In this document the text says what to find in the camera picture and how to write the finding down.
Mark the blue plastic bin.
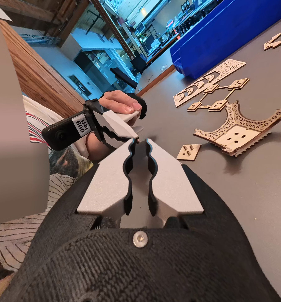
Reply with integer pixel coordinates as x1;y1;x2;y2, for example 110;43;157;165
170;0;281;79

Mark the patterned shirt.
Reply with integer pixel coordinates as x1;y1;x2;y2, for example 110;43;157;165
0;144;95;302

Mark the diamond wooden frame piece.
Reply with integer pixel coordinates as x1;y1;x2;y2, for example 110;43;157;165
264;32;281;51

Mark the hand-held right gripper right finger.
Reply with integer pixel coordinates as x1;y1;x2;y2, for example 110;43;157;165
145;138;205;222

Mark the plywood sheet with arch cutouts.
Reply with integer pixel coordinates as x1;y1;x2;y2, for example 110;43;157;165
173;59;246;108

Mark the person's left forearm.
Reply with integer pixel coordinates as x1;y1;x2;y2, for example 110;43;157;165
22;95;105;162

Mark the person's left hand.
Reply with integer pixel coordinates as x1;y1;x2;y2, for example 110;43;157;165
99;90;142;114

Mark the wooden-edged table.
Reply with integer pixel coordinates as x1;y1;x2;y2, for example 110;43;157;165
134;33;181;96

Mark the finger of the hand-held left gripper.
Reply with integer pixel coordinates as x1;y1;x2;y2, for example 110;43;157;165
104;110;139;140
102;132;131;150

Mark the four-square wooden frame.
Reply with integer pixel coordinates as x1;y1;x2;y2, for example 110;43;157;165
187;78;250;112

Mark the wooden tower base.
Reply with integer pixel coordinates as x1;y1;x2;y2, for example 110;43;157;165
193;101;281;157

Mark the black office chair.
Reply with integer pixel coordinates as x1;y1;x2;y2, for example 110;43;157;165
110;55;148;89

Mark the small square wooden plate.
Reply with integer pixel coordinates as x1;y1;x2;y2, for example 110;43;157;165
176;144;201;161

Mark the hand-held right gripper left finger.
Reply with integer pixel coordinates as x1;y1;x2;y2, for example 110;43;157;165
76;138;135;221

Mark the grey desk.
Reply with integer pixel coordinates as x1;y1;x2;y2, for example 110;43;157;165
120;12;281;302

